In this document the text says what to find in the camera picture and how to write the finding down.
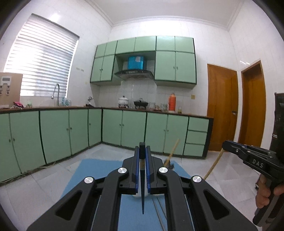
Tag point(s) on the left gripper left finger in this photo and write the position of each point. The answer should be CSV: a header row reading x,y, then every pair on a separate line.
x,y
93,204

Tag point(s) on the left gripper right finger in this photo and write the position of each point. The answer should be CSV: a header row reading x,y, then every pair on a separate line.
x,y
191,203

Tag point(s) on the wooden chopstick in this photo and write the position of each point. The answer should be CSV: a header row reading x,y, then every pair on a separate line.
x,y
167,162
214,164

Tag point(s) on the black chopstick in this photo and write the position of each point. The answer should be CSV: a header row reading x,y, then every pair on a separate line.
x,y
142,173

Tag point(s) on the green lower kitchen cabinets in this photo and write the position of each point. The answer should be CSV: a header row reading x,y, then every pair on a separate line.
x,y
32,138

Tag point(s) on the green kitchen cabinets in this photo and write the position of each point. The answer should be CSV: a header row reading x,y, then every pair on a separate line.
x,y
32,138
172,60

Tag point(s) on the green upper kitchen cabinets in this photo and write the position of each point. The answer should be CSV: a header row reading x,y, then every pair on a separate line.
x,y
172,60

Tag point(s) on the person's right hand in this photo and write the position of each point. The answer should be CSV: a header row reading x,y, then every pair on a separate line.
x,y
263,194

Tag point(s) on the blue table mat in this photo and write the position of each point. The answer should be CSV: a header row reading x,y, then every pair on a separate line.
x,y
130,216

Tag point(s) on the right wooden door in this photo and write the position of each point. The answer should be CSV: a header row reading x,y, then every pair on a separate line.
x,y
253,105

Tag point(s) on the wooden door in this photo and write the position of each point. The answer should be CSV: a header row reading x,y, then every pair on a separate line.
x,y
253,105
222,104

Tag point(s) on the left wooden door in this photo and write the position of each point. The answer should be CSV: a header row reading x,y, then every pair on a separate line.
x,y
222,104

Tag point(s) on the metal kettle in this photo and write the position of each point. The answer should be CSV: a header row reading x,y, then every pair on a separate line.
x,y
90,102

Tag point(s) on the white cooking pot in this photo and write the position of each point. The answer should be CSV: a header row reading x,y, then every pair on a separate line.
x,y
123,102

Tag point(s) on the orange thermos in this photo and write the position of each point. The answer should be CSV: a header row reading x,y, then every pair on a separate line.
x,y
172,103

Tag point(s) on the black wok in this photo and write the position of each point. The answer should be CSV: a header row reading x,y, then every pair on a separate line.
x,y
140,104

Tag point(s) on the black range hood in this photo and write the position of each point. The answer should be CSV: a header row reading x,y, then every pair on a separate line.
x,y
134,74

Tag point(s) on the blue box above hood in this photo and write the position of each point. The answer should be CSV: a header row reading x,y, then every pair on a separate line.
x,y
136,62

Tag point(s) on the cardboard box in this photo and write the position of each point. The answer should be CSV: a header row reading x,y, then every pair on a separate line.
x,y
10,89

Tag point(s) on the window blinds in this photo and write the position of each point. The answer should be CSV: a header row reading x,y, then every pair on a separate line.
x,y
43,53

